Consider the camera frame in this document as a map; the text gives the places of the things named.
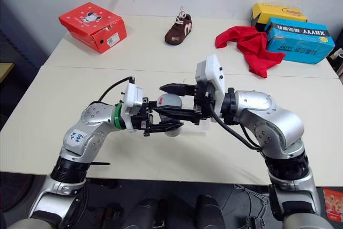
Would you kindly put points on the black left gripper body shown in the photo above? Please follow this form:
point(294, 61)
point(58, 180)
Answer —
point(141, 120)

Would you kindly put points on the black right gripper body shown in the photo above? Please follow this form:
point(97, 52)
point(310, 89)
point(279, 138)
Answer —
point(202, 105)

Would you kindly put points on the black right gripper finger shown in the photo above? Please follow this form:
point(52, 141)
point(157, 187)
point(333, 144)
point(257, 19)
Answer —
point(178, 89)
point(177, 113)

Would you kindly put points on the clear plastic jar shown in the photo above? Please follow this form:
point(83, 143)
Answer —
point(173, 133)

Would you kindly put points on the grey jar lid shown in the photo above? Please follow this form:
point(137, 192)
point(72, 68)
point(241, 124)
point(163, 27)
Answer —
point(172, 101)

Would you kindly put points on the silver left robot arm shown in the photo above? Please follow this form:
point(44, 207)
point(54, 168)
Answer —
point(88, 121)

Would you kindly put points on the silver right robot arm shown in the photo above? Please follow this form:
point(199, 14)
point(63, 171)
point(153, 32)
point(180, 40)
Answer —
point(278, 124)

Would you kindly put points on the red shoe box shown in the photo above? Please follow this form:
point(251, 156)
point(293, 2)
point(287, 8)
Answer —
point(92, 26)

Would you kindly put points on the blue cardboard box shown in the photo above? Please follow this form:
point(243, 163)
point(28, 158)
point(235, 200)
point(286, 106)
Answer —
point(300, 41)

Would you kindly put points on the yellow cardboard box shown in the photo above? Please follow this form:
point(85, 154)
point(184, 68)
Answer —
point(276, 13)

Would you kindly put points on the brown child's shoe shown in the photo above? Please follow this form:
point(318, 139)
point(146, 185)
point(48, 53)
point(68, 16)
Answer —
point(179, 32)

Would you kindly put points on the red cloth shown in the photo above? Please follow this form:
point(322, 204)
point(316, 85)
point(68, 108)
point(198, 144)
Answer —
point(252, 44)

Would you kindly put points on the dark rounded shape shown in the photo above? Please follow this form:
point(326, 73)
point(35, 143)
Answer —
point(210, 213)
point(146, 214)

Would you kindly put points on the wooden side table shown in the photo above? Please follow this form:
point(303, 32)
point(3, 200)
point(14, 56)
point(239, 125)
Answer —
point(5, 69)

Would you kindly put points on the red printed packet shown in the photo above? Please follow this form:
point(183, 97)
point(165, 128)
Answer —
point(333, 205)

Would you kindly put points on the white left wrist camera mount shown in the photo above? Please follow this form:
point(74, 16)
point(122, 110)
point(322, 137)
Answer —
point(130, 95)

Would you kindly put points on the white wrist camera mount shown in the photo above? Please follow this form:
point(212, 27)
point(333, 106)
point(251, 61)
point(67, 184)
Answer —
point(130, 95)
point(214, 78)

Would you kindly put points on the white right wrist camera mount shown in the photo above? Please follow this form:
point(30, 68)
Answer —
point(214, 78)

